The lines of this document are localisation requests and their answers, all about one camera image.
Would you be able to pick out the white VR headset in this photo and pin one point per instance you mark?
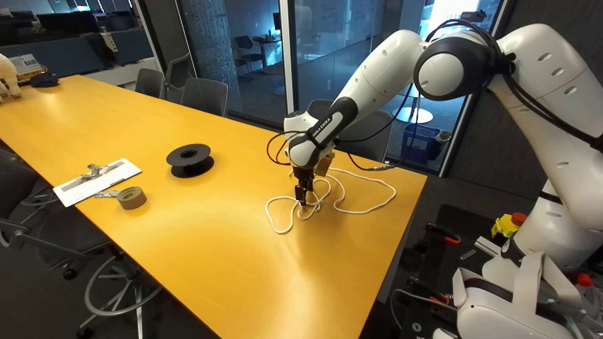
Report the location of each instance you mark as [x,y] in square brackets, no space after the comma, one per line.
[502,313]

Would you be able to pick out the white labelled box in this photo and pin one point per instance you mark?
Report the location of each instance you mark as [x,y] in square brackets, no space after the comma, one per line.
[27,63]

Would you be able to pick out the small metal tool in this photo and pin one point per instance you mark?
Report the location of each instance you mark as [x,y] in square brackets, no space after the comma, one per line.
[95,170]

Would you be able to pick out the red capped bottle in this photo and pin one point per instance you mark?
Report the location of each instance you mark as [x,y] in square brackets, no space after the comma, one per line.
[585,280]

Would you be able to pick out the blue bin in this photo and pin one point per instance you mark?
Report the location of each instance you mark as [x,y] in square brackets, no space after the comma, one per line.
[421,144]

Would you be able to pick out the black office chair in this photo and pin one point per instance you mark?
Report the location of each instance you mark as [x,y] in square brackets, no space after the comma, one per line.
[12,189]

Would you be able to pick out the white bag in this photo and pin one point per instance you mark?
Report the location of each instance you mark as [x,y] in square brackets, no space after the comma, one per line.
[9,78]

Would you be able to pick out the small grey chair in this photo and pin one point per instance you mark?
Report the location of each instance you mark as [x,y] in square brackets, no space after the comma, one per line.
[150,84]

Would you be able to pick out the white window frame post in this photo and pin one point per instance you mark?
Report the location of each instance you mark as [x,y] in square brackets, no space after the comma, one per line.
[289,63]

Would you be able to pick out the grey tape roll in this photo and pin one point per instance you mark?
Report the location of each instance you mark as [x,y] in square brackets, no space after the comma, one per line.
[133,202]

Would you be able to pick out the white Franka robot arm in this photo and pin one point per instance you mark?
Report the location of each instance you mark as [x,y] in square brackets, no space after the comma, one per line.
[547,63]

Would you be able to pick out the tan wrist camera box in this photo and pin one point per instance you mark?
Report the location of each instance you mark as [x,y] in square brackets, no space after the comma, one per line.
[323,165]

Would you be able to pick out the small black object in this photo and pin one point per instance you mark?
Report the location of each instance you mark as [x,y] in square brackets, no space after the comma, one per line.
[44,80]

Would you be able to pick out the yellow red stop button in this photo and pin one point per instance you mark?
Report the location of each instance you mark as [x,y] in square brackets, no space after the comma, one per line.
[504,227]

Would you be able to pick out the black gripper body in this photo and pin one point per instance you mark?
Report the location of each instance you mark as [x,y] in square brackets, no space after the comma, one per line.
[303,174]

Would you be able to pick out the white paper sheet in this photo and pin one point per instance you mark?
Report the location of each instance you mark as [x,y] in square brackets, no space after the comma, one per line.
[76,191]

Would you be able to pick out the black equipment case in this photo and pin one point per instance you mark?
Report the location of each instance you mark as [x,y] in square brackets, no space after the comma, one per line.
[440,257]

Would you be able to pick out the black plastic spool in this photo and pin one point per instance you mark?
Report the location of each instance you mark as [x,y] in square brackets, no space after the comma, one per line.
[182,168]

